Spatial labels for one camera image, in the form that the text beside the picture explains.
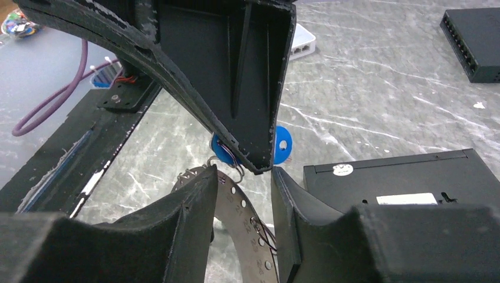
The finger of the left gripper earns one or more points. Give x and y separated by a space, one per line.
223 61

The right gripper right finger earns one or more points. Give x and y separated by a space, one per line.
315 242

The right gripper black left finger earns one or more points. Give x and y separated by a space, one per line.
166 241

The large grey key ring disc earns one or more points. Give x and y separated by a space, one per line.
244 246

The blue key tag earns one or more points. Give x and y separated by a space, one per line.
282 148

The grey rectangular box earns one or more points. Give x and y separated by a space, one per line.
303 44

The bag of colourful tags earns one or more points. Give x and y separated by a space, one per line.
17 25

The black flat pad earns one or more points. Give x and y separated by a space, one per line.
473 35

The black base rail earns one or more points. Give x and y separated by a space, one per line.
62 174

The black network switch box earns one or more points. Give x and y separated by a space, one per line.
459 176

